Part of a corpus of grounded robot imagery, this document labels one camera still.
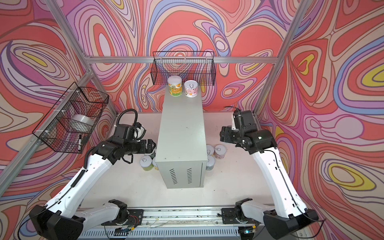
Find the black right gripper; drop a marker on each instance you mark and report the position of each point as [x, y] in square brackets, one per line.
[225, 134]

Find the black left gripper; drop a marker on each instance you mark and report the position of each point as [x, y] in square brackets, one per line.
[143, 149]

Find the pink label can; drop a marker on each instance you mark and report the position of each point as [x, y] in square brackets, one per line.
[191, 88]

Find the green label can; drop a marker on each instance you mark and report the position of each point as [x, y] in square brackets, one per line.
[175, 85]

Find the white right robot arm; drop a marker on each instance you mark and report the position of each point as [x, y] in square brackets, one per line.
[289, 213]

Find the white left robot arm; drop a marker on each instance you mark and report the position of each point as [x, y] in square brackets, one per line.
[59, 218]

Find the left side can middle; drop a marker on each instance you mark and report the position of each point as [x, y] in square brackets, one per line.
[146, 163]

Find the right side can back left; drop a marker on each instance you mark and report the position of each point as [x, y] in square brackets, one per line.
[210, 150]

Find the right side can front left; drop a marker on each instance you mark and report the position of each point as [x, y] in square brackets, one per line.
[210, 163]

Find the grey metal cabinet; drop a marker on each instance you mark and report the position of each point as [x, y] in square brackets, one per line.
[182, 149]

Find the black marker pen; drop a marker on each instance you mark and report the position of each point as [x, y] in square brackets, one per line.
[80, 143]

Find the silver tape roll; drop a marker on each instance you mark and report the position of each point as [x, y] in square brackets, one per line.
[81, 121]

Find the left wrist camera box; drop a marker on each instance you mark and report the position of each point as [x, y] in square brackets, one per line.
[126, 132]

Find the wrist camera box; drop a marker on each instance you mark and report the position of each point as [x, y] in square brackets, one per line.
[243, 118]
[126, 132]

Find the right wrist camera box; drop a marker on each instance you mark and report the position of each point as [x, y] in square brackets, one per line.
[243, 118]

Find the black wire basket left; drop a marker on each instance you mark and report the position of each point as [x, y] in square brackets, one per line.
[58, 134]

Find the black wire basket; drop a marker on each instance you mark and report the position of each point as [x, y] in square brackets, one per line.
[58, 134]
[189, 65]

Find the aluminium frame crossbar back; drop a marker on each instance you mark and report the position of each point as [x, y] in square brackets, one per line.
[219, 60]

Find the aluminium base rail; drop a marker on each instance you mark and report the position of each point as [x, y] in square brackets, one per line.
[181, 223]

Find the black wire basket back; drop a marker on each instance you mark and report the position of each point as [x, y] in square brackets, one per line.
[189, 65]

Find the aluminium frame post right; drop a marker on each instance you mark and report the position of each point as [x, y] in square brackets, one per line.
[291, 32]

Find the aluminium frame post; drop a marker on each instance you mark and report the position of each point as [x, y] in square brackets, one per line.
[72, 39]
[291, 32]

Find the aluminium frame post left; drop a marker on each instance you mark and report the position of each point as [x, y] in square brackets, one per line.
[72, 39]

